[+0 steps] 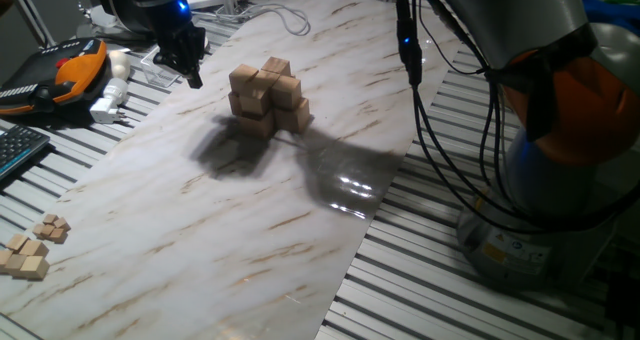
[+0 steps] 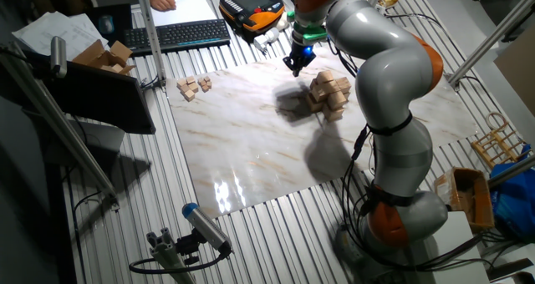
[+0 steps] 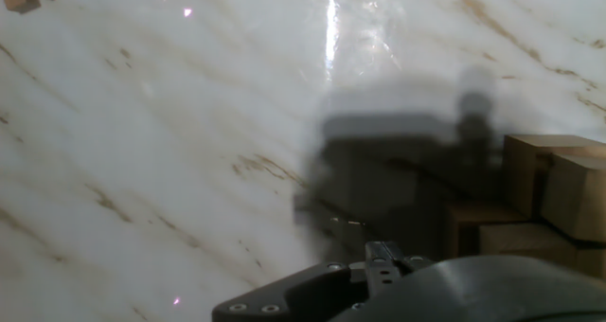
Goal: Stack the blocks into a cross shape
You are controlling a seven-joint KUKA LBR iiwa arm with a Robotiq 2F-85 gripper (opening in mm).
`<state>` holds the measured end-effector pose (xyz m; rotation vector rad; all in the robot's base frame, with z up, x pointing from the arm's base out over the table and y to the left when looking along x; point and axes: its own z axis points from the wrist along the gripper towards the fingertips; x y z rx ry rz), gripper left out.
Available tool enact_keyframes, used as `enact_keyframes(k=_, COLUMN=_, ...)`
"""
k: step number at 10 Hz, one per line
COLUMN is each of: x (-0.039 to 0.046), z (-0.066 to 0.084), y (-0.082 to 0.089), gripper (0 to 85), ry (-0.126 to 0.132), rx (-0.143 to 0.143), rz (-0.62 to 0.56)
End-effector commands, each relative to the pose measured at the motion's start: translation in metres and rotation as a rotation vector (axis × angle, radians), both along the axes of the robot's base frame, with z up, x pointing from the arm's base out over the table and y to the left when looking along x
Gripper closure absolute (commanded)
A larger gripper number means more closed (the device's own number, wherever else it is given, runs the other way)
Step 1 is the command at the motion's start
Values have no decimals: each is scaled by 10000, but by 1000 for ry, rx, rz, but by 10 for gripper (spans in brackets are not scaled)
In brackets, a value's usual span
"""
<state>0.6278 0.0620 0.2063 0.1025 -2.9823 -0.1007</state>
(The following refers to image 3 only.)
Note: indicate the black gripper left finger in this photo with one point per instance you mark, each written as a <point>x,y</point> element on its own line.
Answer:
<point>308,293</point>

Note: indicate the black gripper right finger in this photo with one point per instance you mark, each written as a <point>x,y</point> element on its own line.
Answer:
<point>419,262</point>

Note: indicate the large wooden cube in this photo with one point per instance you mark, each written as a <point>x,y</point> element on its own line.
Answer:
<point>478,213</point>
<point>518,180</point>
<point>575,199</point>
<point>530,246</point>

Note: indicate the marble pattern table sheet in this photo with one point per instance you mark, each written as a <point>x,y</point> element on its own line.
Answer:
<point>142,123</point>

